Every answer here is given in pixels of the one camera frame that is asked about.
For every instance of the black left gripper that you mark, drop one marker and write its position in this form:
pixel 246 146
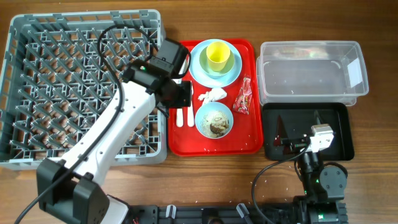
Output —
pixel 185 99

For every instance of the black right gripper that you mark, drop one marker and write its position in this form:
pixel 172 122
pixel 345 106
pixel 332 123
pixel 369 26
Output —
pixel 293 145

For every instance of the white plastic fork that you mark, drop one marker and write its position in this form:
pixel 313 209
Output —
pixel 179 118

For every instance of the white plastic spoon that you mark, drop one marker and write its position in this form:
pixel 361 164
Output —
pixel 190 111

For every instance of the light blue plate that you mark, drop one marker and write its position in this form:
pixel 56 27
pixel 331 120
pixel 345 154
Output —
pixel 236 71

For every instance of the light blue food bowl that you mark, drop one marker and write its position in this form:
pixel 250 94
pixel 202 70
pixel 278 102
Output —
pixel 213 106

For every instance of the red snack wrapper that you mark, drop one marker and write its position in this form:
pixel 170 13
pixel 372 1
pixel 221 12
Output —
pixel 244 97

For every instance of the yellow plastic cup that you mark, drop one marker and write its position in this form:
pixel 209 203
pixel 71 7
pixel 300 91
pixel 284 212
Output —
pixel 217 54

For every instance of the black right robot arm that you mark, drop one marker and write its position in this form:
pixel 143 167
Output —
pixel 323 183

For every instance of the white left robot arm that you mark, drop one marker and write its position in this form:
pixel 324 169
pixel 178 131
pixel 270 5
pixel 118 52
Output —
pixel 70 189

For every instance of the grey dishwasher rack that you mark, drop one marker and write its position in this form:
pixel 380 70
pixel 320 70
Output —
pixel 56 77

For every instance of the black tray bin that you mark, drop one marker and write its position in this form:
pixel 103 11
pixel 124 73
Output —
pixel 298 118

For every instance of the crumpled white napkin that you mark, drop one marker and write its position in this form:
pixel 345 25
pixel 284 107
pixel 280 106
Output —
pixel 214 94

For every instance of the clear plastic bin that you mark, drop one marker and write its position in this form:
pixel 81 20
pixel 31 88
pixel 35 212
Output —
pixel 313 71

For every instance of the food scraps in bowl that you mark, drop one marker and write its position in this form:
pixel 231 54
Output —
pixel 215 124

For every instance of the red plastic tray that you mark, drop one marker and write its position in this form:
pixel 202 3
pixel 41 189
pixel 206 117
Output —
pixel 246 135

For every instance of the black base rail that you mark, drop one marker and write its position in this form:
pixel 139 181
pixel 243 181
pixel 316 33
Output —
pixel 217 213

